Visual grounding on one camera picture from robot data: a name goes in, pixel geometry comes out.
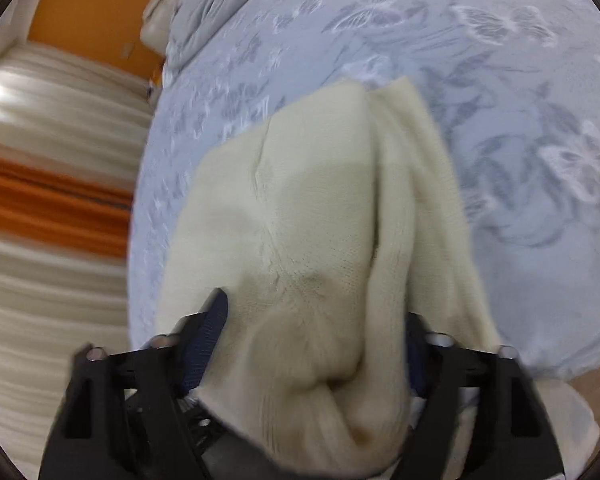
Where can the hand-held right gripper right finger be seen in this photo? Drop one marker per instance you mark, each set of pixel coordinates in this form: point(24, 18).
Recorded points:
point(416, 360)

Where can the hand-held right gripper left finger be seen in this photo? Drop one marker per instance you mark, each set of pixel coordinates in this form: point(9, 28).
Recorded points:
point(211, 332)

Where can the cream knit cardigan red buttons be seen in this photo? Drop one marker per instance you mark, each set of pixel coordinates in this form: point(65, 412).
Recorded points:
point(310, 210)

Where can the orange curtain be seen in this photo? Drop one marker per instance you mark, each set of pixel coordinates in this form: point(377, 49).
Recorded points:
point(40, 200)

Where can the white sheer curtain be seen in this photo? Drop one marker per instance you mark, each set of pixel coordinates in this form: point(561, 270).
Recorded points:
point(55, 100)

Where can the bed with butterfly sheet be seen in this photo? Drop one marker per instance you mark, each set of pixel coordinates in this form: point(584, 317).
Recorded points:
point(480, 85)

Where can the beige padded headboard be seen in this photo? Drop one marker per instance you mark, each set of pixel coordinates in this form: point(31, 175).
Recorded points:
point(155, 20)

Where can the grey duvet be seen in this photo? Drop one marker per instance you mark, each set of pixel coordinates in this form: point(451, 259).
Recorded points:
point(205, 5)

